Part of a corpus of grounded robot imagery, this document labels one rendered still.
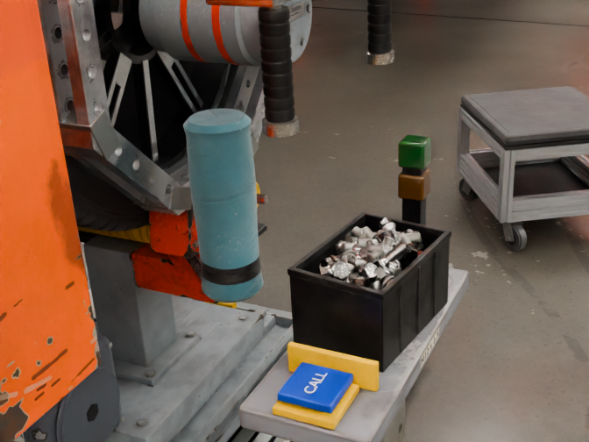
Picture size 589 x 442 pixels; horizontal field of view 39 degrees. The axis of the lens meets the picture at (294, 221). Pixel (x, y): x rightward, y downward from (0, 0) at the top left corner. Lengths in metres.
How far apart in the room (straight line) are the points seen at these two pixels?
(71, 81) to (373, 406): 0.52
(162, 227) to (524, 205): 1.26
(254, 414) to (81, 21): 0.50
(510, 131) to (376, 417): 1.36
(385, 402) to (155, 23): 0.59
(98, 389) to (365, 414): 0.45
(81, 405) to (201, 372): 0.30
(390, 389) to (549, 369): 0.89
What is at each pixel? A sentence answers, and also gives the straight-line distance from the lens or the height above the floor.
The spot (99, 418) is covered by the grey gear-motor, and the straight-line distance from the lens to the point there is 1.30.
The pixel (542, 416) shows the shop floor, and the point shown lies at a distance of 1.77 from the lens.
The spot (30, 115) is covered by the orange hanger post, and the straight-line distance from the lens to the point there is 0.85.
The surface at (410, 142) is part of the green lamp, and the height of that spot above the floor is 0.66.
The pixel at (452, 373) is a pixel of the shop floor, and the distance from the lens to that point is 1.86.
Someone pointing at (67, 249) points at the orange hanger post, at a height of 0.68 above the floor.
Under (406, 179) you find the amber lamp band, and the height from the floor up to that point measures 0.60.
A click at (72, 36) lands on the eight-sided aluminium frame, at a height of 0.87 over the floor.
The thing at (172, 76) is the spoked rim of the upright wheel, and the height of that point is 0.73.
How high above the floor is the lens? 1.07
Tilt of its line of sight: 25 degrees down
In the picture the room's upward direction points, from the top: 3 degrees counter-clockwise
